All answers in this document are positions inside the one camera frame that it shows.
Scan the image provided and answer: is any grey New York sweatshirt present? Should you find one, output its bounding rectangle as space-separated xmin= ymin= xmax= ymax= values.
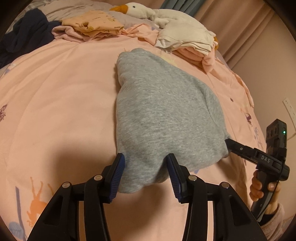
xmin=116 ymin=48 xmax=230 ymax=193

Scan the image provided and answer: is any right hand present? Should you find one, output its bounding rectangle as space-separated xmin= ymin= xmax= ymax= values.
xmin=249 ymin=170 xmax=282 ymax=216

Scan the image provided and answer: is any pink printed duvet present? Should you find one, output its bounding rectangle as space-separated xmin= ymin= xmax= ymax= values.
xmin=1 ymin=25 xmax=266 ymax=240

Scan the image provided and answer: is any pink folded garment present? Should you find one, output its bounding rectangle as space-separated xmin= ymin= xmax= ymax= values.
xmin=121 ymin=24 xmax=215 ymax=72

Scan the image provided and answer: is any cream folded garment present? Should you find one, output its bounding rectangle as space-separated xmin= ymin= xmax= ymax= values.
xmin=155 ymin=20 xmax=218 ymax=56

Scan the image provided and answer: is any teal curtain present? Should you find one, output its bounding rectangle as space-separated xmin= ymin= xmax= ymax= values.
xmin=160 ymin=0 xmax=205 ymax=16

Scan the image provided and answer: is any white goose plush toy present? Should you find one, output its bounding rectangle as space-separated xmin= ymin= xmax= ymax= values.
xmin=109 ymin=2 xmax=219 ymax=50

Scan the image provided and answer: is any navy crumpled garment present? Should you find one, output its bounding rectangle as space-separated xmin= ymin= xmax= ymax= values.
xmin=1 ymin=9 xmax=61 ymax=68

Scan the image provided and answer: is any orange folded garment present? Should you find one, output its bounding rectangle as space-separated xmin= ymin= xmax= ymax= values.
xmin=62 ymin=10 xmax=124 ymax=39

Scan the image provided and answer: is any mauve bed sheet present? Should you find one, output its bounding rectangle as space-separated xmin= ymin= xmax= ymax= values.
xmin=38 ymin=1 xmax=159 ymax=30

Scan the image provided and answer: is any plaid blue pillow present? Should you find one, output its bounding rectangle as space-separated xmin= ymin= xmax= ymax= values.
xmin=6 ymin=0 xmax=52 ymax=34

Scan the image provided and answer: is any white wall socket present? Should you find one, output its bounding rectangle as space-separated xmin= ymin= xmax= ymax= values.
xmin=282 ymin=97 xmax=296 ymax=129

